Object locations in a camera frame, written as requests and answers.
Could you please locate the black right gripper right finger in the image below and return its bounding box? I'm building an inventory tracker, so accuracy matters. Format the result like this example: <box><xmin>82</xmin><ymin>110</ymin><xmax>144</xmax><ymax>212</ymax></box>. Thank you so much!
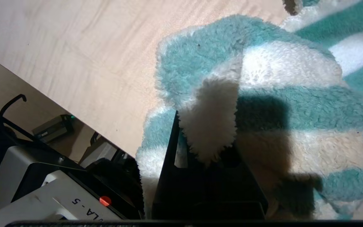
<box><xmin>207</xmin><ymin>145</ymin><xmax>268</xmax><ymax>219</ymax></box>

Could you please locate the dark grey box green light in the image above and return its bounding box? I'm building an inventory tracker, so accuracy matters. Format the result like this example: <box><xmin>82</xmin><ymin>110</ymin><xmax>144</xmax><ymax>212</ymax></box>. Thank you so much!
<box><xmin>32</xmin><ymin>114</ymin><xmax>75</xmax><ymax>144</ymax></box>

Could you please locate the teal white striped towel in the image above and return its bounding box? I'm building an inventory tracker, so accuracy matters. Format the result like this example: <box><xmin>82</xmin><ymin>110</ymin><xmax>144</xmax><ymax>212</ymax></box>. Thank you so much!
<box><xmin>136</xmin><ymin>0</ymin><xmax>363</xmax><ymax>221</ymax></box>

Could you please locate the black hooked cable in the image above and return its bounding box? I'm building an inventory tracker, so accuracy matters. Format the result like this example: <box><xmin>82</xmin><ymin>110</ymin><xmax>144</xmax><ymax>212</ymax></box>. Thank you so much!
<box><xmin>0</xmin><ymin>94</ymin><xmax>27</xmax><ymax>118</ymax></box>

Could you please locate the white robot base chassis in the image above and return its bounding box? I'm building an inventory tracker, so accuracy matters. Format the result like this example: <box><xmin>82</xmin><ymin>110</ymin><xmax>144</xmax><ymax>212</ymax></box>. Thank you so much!
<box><xmin>0</xmin><ymin>136</ymin><xmax>144</xmax><ymax>221</ymax></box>

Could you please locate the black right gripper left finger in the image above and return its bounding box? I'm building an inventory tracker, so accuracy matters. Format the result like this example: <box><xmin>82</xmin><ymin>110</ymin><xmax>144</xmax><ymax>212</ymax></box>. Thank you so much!
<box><xmin>153</xmin><ymin>110</ymin><xmax>208</xmax><ymax>219</ymax></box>

